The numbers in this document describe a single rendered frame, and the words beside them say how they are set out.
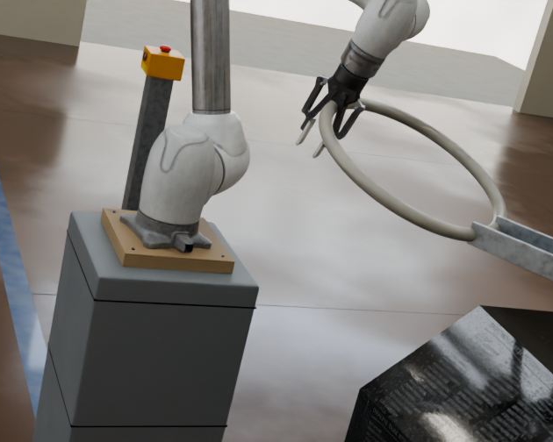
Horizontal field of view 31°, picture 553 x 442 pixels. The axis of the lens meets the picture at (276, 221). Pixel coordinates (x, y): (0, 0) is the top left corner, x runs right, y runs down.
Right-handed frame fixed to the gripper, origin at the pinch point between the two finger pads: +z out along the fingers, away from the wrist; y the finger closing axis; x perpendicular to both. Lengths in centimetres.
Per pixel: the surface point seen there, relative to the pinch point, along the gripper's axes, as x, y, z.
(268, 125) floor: 411, -137, 206
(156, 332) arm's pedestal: -29, -1, 51
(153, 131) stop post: 69, -67, 67
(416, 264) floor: 253, 18, 140
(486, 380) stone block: -9, 65, 17
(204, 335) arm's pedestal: -20, 7, 50
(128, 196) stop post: 64, -62, 90
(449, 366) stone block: -4, 57, 24
